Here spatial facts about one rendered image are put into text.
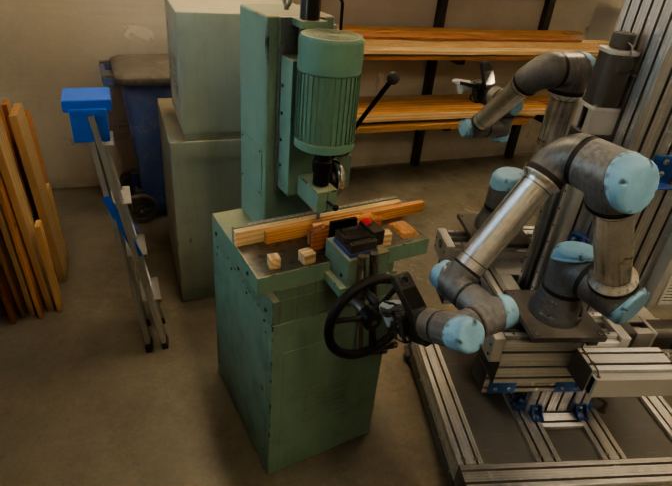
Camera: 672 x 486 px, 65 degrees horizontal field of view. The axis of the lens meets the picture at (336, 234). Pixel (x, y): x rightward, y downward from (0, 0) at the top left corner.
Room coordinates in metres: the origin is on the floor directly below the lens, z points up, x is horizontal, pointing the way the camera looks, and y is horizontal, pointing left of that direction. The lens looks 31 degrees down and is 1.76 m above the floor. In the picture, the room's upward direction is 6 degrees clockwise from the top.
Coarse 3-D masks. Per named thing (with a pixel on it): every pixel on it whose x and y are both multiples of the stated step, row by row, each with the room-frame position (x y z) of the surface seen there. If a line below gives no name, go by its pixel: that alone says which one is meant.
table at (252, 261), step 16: (384, 224) 1.54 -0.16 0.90; (288, 240) 1.38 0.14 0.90; (304, 240) 1.39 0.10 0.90; (400, 240) 1.45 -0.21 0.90; (416, 240) 1.46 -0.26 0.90; (240, 256) 1.28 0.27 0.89; (256, 256) 1.27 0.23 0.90; (288, 256) 1.29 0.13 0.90; (320, 256) 1.31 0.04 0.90; (400, 256) 1.42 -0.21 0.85; (256, 272) 1.20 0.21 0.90; (272, 272) 1.20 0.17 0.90; (288, 272) 1.21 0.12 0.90; (304, 272) 1.24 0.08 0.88; (320, 272) 1.27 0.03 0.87; (256, 288) 1.17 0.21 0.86; (272, 288) 1.19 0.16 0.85; (336, 288) 1.21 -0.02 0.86; (368, 288) 1.25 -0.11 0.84
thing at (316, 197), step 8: (304, 176) 1.49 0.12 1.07; (312, 176) 1.50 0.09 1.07; (304, 184) 1.46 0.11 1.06; (312, 184) 1.44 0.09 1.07; (304, 192) 1.46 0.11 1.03; (312, 192) 1.41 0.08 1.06; (320, 192) 1.39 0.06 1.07; (328, 192) 1.41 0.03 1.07; (336, 192) 1.42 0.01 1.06; (304, 200) 1.46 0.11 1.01; (312, 200) 1.41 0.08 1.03; (320, 200) 1.39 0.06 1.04; (328, 200) 1.41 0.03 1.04; (336, 200) 1.42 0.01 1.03; (312, 208) 1.41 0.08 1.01; (320, 208) 1.39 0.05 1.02; (328, 208) 1.41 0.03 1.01
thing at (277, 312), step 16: (224, 224) 1.61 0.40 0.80; (224, 240) 1.56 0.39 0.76; (240, 272) 1.42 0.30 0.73; (384, 288) 1.40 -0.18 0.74; (272, 304) 1.19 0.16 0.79; (288, 304) 1.22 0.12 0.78; (304, 304) 1.25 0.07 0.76; (320, 304) 1.27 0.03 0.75; (272, 320) 1.19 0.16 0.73; (288, 320) 1.22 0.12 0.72
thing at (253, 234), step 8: (392, 200) 1.63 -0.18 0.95; (352, 208) 1.54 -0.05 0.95; (360, 208) 1.55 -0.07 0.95; (368, 208) 1.56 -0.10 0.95; (376, 208) 1.58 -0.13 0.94; (304, 216) 1.45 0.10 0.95; (312, 216) 1.46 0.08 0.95; (320, 216) 1.46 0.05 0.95; (328, 216) 1.48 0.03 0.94; (264, 224) 1.38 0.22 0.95; (272, 224) 1.38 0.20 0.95; (280, 224) 1.39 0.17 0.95; (288, 224) 1.40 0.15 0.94; (240, 232) 1.32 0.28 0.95; (248, 232) 1.34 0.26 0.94; (256, 232) 1.35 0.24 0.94; (240, 240) 1.32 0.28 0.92; (248, 240) 1.34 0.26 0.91; (256, 240) 1.35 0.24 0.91
